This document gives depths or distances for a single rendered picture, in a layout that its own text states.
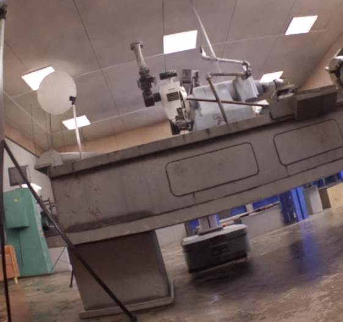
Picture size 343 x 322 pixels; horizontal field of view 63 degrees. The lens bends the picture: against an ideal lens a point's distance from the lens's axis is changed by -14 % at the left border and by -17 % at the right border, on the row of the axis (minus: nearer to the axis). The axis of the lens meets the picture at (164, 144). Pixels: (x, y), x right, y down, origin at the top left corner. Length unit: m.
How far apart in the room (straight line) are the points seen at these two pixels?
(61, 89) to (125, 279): 4.05
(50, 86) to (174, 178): 3.85
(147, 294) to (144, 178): 0.60
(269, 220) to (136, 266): 2.54
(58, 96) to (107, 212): 3.77
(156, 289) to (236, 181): 0.69
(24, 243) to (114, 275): 3.85
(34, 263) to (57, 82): 2.97
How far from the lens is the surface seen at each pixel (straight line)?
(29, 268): 5.37
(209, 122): 1.81
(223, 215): 7.41
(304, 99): 1.76
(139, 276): 1.60
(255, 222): 3.83
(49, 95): 5.20
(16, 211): 5.21
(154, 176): 1.63
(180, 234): 8.48
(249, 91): 1.94
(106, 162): 1.65
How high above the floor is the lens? 0.38
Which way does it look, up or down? 15 degrees up
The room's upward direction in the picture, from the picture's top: 15 degrees counter-clockwise
